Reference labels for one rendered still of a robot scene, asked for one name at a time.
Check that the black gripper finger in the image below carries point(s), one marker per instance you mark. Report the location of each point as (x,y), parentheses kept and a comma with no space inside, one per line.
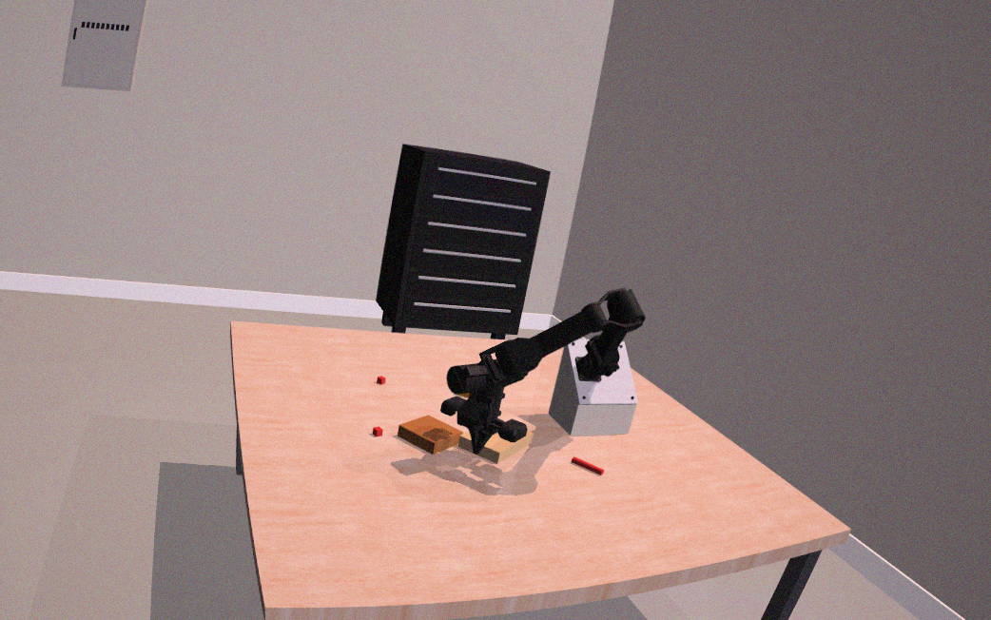
(474,436)
(483,437)

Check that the brown square block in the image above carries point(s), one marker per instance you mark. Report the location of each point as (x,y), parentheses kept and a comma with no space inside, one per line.
(429,434)

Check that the red cylinder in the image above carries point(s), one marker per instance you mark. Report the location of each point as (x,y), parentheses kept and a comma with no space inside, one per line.
(586,465)

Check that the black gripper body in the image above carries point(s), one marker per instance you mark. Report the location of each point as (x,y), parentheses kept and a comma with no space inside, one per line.
(511,430)

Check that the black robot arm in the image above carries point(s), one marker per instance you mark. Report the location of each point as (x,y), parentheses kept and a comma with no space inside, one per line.
(515,358)

